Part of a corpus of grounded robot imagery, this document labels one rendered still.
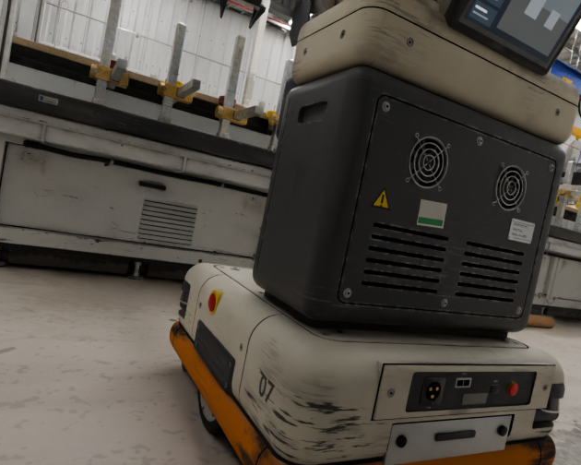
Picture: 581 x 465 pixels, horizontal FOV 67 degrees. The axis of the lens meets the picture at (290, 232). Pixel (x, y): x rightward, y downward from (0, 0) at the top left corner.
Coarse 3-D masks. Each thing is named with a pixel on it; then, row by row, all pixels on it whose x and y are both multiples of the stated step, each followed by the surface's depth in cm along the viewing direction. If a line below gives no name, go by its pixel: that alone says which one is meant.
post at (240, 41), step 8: (240, 40) 186; (240, 48) 186; (232, 56) 188; (240, 56) 187; (232, 64) 186; (240, 64) 187; (232, 72) 186; (232, 80) 187; (232, 88) 187; (232, 96) 188; (224, 104) 188; (232, 104) 188; (224, 120) 188; (224, 128) 188
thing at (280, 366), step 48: (192, 288) 103; (240, 288) 89; (192, 336) 99; (240, 336) 75; (288, 336) 65; (336, 336) 67; (384, 336) 73; (432, 336) 80; (240, 384) 72; (288, 384) 59; (336, 384) 58; (240, 432) 68; (288, 432) 59; (336, 432) 59; (384, 432) 63; (432, 432) 68; (480, 432) 74; (528, 432) 80
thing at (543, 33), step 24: (456, 0) 67; (480, 0) 67; (504, 0) 69; (528, 0) 70; (552, 0) 72; (576, 0) 73; (456, 24) 68; (480, 24) 70; (504, 24) 71; (528, 24) 73; (552, 24) 74; (576, 24) 76; (504, 48) 74; (528, 48) 75; (552, 48) 77
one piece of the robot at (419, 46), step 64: (384, 0) 63; (320, 64) 73; (384, 64) 65; (448, 64) 70; (512, 64) 76; (320, 128) 69; (384, 128) 66; (448, 128) 72; (512, 128) 80; (320, 192) 67; (384, 192) 67; (448, 192) 74; (512, 192) 81; (256, 256) 83; (320, 256) 65; (384, 256) 69; (448, 256) 76; (512, 256) 84; (320, 320) 69; (384, 320) 72; (448, 320) 78; (512, 320) 86
